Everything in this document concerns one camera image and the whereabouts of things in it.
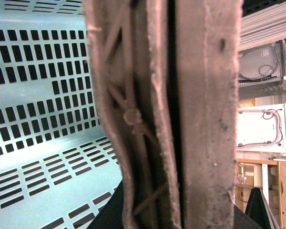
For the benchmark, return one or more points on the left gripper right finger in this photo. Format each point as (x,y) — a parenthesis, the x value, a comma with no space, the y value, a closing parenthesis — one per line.
(207,39)

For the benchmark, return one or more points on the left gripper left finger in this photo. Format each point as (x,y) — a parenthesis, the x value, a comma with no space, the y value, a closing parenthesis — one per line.
(128,56)

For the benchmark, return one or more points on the light blue plastic basket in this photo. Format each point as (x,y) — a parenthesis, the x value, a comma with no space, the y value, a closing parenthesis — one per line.
(57,167)

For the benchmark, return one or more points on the upper white appliance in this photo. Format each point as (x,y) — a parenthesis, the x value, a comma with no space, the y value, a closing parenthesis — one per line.
(262,70)

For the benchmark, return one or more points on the white appliance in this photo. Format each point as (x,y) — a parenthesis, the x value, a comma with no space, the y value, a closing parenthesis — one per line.
(262,129)
(262,70)

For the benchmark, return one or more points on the lower white appliance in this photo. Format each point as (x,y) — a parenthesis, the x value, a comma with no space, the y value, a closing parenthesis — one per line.
(262,129)

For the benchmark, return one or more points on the wooden shelf frame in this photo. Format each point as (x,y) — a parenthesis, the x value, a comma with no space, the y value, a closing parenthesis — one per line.
(270,176)

